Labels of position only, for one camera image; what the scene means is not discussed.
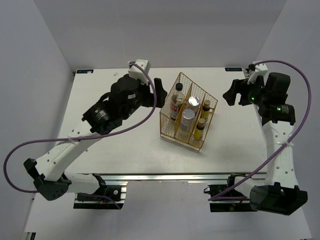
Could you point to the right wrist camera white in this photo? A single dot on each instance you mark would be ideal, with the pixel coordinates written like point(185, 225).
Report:
point(255, 70)

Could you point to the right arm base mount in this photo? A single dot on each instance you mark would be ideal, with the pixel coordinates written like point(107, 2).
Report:
point(231, 202)

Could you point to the blue corner sticker right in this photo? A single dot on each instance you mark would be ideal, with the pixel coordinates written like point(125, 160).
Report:
point(233, 69)

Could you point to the white jar silver lid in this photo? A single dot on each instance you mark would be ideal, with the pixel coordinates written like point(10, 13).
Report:
point(187, 119)
point(193, 103)

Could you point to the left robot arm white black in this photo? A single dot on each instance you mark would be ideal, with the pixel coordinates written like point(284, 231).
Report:
point(49, 171)

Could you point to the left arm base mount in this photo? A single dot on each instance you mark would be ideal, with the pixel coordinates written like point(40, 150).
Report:
point(106, 197)

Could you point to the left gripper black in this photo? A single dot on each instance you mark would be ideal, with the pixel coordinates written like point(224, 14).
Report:
point(161, 93)

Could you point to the blue corner sticker left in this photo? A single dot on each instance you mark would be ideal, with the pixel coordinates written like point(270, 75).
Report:
point(84, 71)

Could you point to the dark sauce bottle red label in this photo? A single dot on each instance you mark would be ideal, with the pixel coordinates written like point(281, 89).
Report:
point(177, 100)

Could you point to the small yellow bottle cork cap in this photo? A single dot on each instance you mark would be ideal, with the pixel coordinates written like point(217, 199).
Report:
point(198, 133)

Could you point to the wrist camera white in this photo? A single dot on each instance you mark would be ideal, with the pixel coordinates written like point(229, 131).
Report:
point(255, 70)
point(135, 73)

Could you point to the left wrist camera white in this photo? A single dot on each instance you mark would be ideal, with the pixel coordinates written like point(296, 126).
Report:
point(135, 73)

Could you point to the small brown bottle yellow label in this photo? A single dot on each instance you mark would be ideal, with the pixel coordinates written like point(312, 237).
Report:
point(205, 110)

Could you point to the aluminium table rail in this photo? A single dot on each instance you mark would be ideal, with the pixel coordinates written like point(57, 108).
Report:
point(166, 177)

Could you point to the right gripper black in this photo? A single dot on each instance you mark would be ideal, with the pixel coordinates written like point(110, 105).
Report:
point(240, 86)

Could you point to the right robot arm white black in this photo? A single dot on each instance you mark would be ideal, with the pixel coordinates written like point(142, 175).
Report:
point(280, 192)

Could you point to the gold wire mesh organizer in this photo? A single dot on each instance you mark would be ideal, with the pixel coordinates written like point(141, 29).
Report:
point(170, 129)

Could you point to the blue corner sticker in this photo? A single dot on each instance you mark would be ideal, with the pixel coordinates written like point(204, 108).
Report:
point(233, 69)
point(84, 71)

